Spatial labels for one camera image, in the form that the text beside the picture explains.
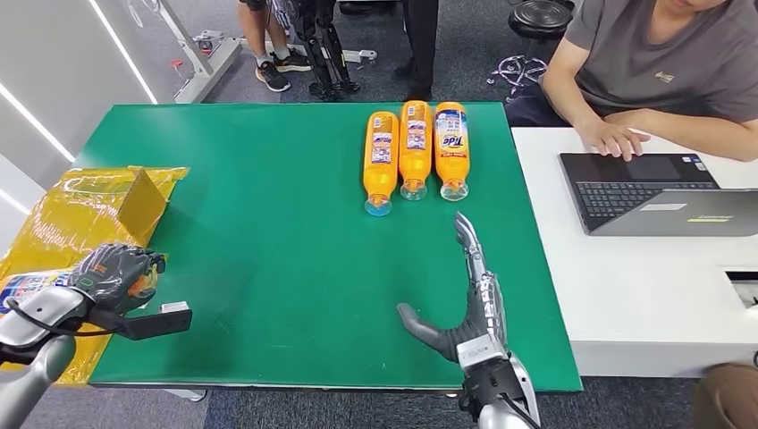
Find standing person in black trousers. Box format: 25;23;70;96
393;0;441;103

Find brown rounded object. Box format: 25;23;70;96
691;362;758;429

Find white desk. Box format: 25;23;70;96
510;127;758;379

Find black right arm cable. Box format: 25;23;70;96
500;393;539;429

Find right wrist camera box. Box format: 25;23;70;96
454;332;511;373

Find orange detergent bottle Tide logo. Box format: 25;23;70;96
434;101;471;203

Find seated person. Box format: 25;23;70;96
504;0;758;163

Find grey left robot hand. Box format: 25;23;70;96
68;242;168;315

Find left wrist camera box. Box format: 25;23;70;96
88;300;194;341

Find dark grey laptop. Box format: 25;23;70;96
559;152;758;238

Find orange detergent bottle blue cap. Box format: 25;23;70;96
362;111;400;218

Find green table mat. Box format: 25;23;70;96
75;103;583;393

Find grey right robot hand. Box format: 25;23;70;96
395;212;510;364

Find person's right hand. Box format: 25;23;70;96
578;118;652;163

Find yellow film wrapped cardboard box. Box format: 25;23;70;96
0;166;190;387

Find orange detergent bottle back label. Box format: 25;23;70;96
398;100;434;203

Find white metal stand frame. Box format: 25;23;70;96
127;0;378;106

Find orange detergent bottle clear cap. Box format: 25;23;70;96
0;260;164;318

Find black stool with chrome base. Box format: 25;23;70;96
487;0;575;102

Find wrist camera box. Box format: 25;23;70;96
88;300;194;341
454;332;511;373

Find standing person with bare legs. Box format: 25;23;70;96
238;0;313;94

